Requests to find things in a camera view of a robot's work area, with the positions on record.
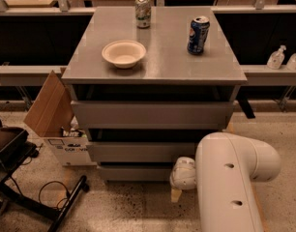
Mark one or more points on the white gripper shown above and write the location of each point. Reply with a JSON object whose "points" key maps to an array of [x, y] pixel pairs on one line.
{"points": [[183, 174]]}

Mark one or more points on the grey bottom drawer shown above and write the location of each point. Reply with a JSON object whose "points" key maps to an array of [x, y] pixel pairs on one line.
{"points": [[134, 173]]}

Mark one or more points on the grey drawer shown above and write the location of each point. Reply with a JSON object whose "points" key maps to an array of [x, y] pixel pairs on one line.
{"points": [[162, 115], [139, 151], [134, 173]]}

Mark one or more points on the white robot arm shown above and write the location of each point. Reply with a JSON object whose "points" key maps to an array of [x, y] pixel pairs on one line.
{"points": [[222, 172]]}

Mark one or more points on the grey drawer cabinet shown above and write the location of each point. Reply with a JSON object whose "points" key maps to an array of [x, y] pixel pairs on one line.
{"points": [[146, 97]]}

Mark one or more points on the grey middle drawer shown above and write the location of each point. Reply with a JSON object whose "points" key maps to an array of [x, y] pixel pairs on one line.
{"points": [[139, 151]]}

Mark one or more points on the grey top drawer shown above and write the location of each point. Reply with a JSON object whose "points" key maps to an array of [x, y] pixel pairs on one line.
{"points": [[162, 115]]}

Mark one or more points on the cardboard box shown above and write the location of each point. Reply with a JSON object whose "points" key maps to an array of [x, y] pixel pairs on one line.
{"points": [[51, 117]]}

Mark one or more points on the white paper bowl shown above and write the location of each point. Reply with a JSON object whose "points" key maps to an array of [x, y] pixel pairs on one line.
{"points": [[124, 54]]}

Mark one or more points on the left sanitizer pump bottle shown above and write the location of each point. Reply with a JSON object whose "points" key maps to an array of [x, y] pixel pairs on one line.
{"points": [[276, 58]]}

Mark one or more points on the sanitizer pump bottle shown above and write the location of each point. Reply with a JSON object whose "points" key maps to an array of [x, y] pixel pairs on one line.
{"points": [[276, 58], [294, 61]]}

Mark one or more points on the blue pepsi can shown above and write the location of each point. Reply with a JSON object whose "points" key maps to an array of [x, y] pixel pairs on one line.
{"points": [[199, 29]]}

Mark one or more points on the black rolling stand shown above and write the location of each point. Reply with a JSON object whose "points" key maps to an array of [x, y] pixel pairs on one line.
{"points": [[43, 196]]}

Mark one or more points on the right sanitizer pump bottle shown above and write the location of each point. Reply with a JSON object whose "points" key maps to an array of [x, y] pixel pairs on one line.
{"points": [[294, 61]]}

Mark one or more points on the grey metal rail shelf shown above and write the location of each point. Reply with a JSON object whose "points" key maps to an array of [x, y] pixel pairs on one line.
{"points": [[25, 73]]}

